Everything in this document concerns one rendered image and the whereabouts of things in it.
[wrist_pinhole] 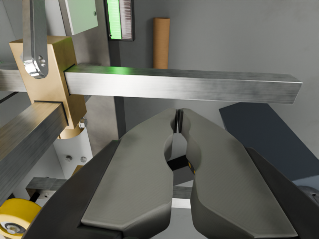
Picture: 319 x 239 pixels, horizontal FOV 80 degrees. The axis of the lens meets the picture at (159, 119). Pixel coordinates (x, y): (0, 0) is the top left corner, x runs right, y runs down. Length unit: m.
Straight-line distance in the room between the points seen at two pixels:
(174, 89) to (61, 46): 0.14
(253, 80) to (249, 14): 0.89
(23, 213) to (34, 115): 0.21
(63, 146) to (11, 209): 0.30
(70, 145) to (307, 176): 0.80
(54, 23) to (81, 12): 0.19
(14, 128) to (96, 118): 0.25
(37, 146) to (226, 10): 1.01
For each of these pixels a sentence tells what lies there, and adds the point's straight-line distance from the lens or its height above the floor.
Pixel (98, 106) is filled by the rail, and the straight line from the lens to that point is 0.45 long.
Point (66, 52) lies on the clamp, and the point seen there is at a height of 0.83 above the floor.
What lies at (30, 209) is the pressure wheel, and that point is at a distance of 0.43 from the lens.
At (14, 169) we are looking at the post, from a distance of 0.22.
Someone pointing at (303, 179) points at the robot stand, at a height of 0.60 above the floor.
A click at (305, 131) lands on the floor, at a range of 1.58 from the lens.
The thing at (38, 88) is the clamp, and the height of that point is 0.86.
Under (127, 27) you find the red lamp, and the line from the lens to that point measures 0.38.
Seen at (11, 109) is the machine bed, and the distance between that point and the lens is 0.55.
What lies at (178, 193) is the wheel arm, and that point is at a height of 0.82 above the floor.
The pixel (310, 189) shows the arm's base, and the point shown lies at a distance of 0.88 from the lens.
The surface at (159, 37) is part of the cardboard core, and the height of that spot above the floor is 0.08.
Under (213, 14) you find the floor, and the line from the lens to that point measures 1.09.
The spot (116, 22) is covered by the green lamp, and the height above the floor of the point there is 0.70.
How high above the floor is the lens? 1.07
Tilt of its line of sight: 57 degrees down
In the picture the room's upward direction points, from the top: 174 degrees counter-clockwise
